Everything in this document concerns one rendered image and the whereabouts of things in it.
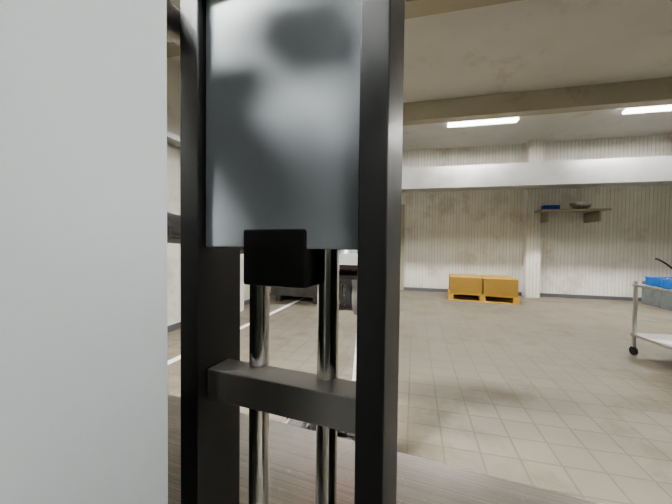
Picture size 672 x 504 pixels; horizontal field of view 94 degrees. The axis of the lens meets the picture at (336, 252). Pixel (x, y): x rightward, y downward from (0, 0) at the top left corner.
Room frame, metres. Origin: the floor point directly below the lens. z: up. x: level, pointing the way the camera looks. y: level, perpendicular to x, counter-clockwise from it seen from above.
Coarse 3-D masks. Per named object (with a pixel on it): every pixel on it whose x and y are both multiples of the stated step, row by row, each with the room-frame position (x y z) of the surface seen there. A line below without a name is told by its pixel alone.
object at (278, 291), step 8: (272, 288) 6.18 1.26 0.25; (280, 288) 6.13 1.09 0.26; (288, 288) 6.08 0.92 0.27; (296, 288) 6.02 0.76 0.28; (304, 288) 5.97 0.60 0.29; (312, 288) 5.93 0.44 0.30; (280, 296) 6.14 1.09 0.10; (288, 296) 6.49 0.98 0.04; (296, 296) 6.04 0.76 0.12; (304, 296) 5.97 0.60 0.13; (312, 296) 5.93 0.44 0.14
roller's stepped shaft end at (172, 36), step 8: (168, 0) 0.23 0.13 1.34; (168, 8) 0.23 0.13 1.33; (176, 8) 0.25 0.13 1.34; (168, 16) 0.24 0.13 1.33; (176, 16) 0.24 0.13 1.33; (168, 24) 0.24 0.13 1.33; (176, 24) 0.25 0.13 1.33; (168, 32) 0.25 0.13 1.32; (176, 32) 0.25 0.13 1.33; (168, 40) 0.25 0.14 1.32; (176, 40) 0.26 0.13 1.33
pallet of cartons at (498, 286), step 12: (456, 276) 6.61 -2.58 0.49; (468, 276) 6.64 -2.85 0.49; (480, 276) 6.67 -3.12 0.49; (492, 276) 6.70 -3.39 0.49; (504, 276) 6.74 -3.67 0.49; (456, 288) 6.47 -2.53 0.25; (468, 288) 6.39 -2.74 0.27; (480, 288) 6.32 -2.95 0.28; (492, 288) 6.23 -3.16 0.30; (504, 288) 6.16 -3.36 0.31; (516, 288) 6.10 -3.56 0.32; (456, 300) 6.46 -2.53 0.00; (468, 300) 6.38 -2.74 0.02; (480, 300) 6.31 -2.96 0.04; (504, 300) 6.50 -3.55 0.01; (516, 300) 6.08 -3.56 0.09
